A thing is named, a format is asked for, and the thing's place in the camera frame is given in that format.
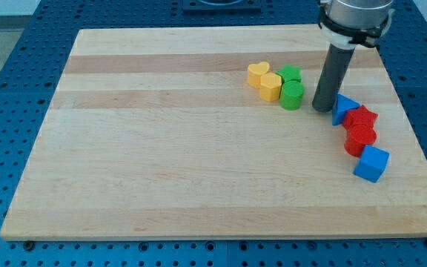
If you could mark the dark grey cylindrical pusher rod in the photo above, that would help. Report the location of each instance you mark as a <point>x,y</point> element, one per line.
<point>333,72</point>

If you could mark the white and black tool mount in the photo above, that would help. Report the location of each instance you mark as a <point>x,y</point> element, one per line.
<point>349,26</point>

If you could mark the blue triangle block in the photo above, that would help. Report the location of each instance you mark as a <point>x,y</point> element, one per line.
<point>342,105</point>

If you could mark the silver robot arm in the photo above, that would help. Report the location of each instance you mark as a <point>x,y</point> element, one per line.
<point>347,24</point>

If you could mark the blue cube block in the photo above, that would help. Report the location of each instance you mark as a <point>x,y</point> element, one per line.
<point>372,164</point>

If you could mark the green star block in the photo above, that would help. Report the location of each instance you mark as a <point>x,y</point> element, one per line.
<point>290,73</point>

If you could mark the green cylinder block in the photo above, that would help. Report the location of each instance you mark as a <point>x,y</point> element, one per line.
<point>291,95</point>

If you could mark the red star block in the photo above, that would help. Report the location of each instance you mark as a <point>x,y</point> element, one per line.
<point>359,116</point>

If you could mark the yellow hexagon block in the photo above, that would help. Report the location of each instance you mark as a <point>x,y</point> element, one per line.
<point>270,87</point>

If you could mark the red cylinder block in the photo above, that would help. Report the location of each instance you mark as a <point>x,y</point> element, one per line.
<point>357,137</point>

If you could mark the yellow heart block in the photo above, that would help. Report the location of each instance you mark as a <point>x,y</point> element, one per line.
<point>254,73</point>

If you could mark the light wooden board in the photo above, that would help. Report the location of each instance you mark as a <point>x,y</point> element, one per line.
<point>155,134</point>

